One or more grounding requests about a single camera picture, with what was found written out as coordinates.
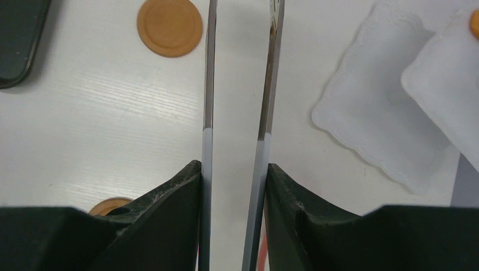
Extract near round wooden coaster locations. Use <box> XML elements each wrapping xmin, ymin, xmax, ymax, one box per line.
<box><xmin>89</xmin><ymin>197</ymin><xmax>132</xmax><ymax>216</ymax></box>

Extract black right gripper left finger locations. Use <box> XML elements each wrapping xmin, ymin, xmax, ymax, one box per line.
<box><xmin>1</xmin><ymin>160</ymin><xmax>201</xmax><ymax>270</ymax></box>

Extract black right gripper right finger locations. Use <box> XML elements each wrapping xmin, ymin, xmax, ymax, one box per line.
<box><xmin>265</xmin><ymin>164</ymin><xmax>478</xmax><ymax>270</ymax></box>

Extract far round wooden coaster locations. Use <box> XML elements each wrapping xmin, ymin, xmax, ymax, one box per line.
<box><xmin>137</xmin><ymin>0</ymin><xmax>203</xmax><ymax>58</ymax></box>

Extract metal serving tongs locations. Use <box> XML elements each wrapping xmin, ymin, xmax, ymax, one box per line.
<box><xmin>198</xmin><ymin>1</ymin><xmax>285</xmax><ymax>270</ymax></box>

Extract black serving tray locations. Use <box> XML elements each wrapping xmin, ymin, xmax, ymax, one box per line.
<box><xmin>1</xmin><ymin>0</ymin><xmax>51</xmax><ymax>89</ymax></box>

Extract white three-tier dessert stand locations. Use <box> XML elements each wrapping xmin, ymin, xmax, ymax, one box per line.
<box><xmin>311</xmin><ymin>1</ymin><xmax>473</xmax><ymax>195</ymax></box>

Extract round wooden coaster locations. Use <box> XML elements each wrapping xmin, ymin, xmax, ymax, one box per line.
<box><xmin>137</xmin><ymin>0</ymin><xmax>203</xmax><ymax>58</ymax></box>
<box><xmin>89</xmin><ymin>197</ymin><xmax>132</xmax><ymax>216</ymax></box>

